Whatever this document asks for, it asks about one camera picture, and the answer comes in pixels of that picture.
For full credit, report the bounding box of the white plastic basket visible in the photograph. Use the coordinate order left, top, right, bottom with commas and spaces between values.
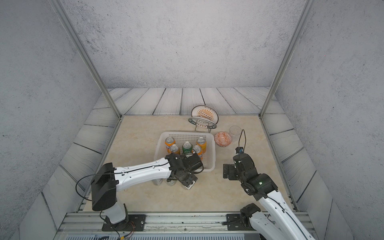
154, 132, 216, 172

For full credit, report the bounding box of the decorated plate upright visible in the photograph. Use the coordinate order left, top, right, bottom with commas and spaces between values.
191, 105, 219, 124

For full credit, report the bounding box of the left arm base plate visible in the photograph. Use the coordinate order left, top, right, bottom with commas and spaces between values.
102, 215, 147, 232

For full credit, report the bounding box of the orange Fanta can back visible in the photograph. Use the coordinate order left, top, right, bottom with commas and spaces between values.
165, 137, 176, 153

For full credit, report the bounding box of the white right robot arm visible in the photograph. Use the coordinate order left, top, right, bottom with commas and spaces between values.
222, 153, 314, 240

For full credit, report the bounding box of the left aluminium corner post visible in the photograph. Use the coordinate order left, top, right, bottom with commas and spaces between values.
49, 0, 123, 120

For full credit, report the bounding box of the right aluminium corner post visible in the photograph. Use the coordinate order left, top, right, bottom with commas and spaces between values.
259, 0, 316, 120

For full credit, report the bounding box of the orange fanta can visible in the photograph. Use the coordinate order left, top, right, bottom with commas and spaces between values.
165, 137, 176, 153
192, 145, 203, 160

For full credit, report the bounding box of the orange Fanta can front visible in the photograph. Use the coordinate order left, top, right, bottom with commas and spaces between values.
192, 145, 203, 160

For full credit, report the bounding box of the aluminium corner post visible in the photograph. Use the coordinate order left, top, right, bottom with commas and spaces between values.
259, 0, 316, 120
49, 0, 123, 120

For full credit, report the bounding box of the metal wire plate stand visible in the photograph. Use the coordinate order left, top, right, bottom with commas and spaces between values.
195, 123, 217, 133

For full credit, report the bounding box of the green can middle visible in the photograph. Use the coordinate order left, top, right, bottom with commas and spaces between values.
182, 141, 193, 155

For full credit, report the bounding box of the clear plastic cup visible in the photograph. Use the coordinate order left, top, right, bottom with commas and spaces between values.
229, 126, 242, 143

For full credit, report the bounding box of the small orange can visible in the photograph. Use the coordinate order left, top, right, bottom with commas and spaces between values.
170, 144, 180, 155

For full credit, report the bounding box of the aluminium rail frame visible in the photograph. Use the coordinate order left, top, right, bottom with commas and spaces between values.
55, 212, 259, 240

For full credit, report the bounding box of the red patterned bowl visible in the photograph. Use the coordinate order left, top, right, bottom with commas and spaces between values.
214, 132, 232, 147

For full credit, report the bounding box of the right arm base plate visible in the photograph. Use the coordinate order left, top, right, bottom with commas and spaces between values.
222, 214, 254, 231

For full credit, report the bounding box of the orange can right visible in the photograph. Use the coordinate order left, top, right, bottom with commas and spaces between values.
196, 137, 207, 154

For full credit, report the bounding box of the white Monster can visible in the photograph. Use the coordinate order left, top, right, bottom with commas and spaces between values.
152, 179, 163, 186
166, 179, 177, 186

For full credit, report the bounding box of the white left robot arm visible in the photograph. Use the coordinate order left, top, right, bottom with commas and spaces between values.
91, 153, 205, 227

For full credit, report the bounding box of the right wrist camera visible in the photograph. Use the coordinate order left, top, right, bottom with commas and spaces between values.
236, 147, 244, 155

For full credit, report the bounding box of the dark rimmed plate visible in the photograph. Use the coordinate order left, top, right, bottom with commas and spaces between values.
188, 117, 215, 125

